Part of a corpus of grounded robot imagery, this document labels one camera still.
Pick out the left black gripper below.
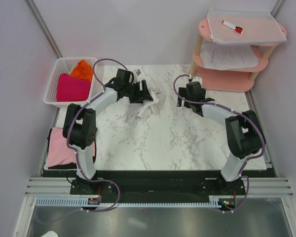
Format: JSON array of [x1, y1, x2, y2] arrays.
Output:
[[124, 80, 153, 104]]

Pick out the white t shirt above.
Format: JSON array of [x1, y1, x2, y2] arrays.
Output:
[[126, 89, 166, 119]]

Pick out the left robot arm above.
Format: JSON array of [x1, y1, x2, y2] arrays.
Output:
[[63, 69, 153, 194]]

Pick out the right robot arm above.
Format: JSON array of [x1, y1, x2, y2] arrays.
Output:
[[175, 81, 266, 195]]

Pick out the printed paper sheets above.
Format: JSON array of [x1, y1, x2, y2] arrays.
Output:
[[200, 43, 259, 71]]

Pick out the orange t shirt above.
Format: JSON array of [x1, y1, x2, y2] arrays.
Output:
[[70, 60, 93, 82]]

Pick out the pink three tier shelf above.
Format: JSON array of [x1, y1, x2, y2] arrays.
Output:
[[189, 18, 279, 92]]

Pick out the white plastic basket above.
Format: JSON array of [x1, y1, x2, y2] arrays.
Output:
[[43, 56, 102, 108]]

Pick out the magenta folded t shirt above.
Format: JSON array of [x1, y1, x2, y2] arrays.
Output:
[[56, 74, 91, 102]]

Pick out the red white marker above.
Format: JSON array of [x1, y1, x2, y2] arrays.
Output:
[[222, 20, 244, 34]]

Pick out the translucent document folder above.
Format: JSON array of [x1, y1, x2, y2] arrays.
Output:
[[207, 8, 287, 45]]

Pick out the pink folded t shirt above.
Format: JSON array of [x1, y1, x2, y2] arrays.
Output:
[[45, 127, 96, 168]]

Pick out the white crumpled paper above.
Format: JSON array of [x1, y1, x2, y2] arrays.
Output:
[[41, 231, 58, 237]]

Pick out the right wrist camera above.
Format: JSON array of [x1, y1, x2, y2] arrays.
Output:
[[188, 75, 203, 85]]

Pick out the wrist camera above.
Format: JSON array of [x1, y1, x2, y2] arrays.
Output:
[[133, 69, 141, 77], [188, 75, 203, 85]]

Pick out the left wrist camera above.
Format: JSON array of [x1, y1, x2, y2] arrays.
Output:
[[133, 69, 141, 77]]

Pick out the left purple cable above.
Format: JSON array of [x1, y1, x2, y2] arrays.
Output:
[[34, 58, 128, 225]]

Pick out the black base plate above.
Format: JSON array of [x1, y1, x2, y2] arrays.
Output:
[[42, 169, 282, 203]]

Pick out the white slotted cable duct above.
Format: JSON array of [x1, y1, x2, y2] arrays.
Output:
[[36, 197, 235, 208]]

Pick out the aluminium rail frame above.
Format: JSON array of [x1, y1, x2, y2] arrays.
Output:
[[13, 177, 296, 237]]

